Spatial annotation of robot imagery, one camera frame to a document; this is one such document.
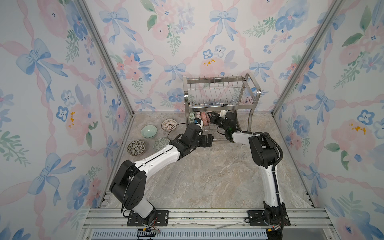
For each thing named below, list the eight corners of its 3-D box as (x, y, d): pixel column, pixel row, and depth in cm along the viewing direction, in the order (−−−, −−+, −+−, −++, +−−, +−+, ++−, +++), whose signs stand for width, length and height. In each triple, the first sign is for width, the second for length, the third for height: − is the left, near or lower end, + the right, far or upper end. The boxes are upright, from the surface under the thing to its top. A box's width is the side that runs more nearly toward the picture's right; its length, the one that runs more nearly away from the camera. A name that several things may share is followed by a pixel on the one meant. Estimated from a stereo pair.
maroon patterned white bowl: (161, 131, 110) (160, 127, 106) (163, 122, 115) (162, 118, 112) (176, 131, 110) (176, 127, 106) (177, 122, 115) (176, 118, 112)
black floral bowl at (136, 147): (127, 156, 98) (125, 152, 94) (131, 143, 104) (129, 139, 100) (143, 156, 98) (141, 152, 94) (146, 143, 104) (144, 139, 100)
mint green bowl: (141, 140, 105) (139, 136, 101) (144, 128, 111) (142, 124, 108) (156, 140, 105) (155, 136, 101) (158, 128, 111) (157, 124, 108)
